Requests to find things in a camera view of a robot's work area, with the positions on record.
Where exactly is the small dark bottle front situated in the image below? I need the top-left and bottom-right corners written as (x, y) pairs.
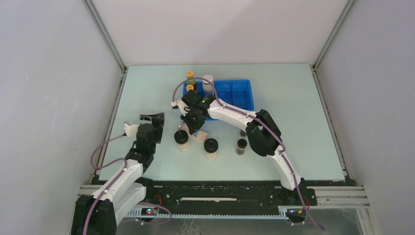
top-left (236, 139), bottom-right (248, 155)

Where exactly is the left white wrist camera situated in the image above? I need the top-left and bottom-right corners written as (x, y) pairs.
top-left (123, 121), bottom-right (139, 137)

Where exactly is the red sauce bottle green label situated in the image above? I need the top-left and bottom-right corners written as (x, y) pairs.
top-left (186, 71), bottom-right (196, 86)

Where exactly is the red sauce bottle yellow cap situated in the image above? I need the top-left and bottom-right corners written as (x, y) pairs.
top-left (185, 84), bottom-right (197, 92)

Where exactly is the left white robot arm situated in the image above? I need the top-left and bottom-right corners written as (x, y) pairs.
top-left (70, 112), bottom-right (165, 235)

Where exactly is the silver lid jar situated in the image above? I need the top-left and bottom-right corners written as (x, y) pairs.
top-left (202, 74), bottom-right (214, 95)
top-left (178, 122), bottom-right (209, 143)

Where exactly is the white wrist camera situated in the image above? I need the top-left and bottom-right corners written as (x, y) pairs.
top-left (171, 99), bottom-right (191, 116)
top-left (123, 121), bottom-right (139, 137)

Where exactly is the black lid jar front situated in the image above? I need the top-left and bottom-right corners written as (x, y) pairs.
top-left (204, 138), bottom-right (219, 161)

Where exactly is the blue plastic bin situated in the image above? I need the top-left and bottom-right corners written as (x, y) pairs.
top-left (183, 79), bottom-right (255, 121)

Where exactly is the white slotted cable duct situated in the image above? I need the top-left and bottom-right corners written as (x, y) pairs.
top-left (125, 207), bottom-right (288, 219)

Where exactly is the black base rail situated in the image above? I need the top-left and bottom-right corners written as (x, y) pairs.
top-left (144, 181), bottom-right (317, 215)

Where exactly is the black lid jar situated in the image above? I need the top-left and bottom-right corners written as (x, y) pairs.
top-left (204, 138), bottom-right (219, 161)
top-left (174, 130), bottom-right (191, 152)

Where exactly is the silver lid jar front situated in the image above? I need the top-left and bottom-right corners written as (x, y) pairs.
top-left (178, 122), bottom-right (209, 143)

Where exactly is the black lid jar left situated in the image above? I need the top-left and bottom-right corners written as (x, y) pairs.
top-left (174, 130), bottom-right (191, 152)

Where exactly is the small dark bottle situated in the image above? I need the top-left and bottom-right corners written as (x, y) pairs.
top-left (240, 130), bottom-right (247, 138)
top-left (236, 139), bottom-right (248, 155)

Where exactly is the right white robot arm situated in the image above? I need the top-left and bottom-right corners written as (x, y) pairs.
top-left (171, 90), bottom-right (304, 205)

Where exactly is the small dark bottle rear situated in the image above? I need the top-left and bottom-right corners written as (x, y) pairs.
top-left (240, 130), bottom-right (247, 138)

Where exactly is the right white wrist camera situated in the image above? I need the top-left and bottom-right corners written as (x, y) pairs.
top-left (171, 99), bottom-right (191, 116)

